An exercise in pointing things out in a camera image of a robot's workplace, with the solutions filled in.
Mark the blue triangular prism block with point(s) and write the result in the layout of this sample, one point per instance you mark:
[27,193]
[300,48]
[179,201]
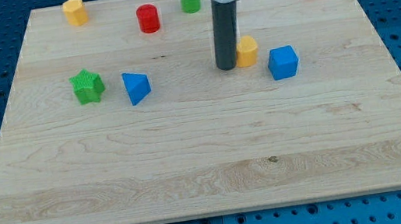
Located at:
[137,86]

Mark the yellow hexagon block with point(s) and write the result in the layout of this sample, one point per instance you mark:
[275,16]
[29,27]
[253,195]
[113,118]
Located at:
[75,12]

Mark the green cylinder block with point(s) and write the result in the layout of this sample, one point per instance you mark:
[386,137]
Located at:
[190,6]

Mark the green star block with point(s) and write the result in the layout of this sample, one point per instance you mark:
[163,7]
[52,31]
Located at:
[87,86]

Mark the wooden board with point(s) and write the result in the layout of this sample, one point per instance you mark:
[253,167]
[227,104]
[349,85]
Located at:
[203,142]

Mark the yellow heart block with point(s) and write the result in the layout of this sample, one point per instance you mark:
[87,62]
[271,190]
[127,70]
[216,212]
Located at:
[247,52]

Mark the blue cube block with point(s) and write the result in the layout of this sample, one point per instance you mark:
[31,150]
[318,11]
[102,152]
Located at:
[283,62]

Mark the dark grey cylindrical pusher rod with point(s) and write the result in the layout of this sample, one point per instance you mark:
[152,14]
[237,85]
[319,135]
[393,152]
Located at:
[224,15]

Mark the red cylinder block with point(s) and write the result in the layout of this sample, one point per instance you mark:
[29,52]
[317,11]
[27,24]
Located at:
[148,18]

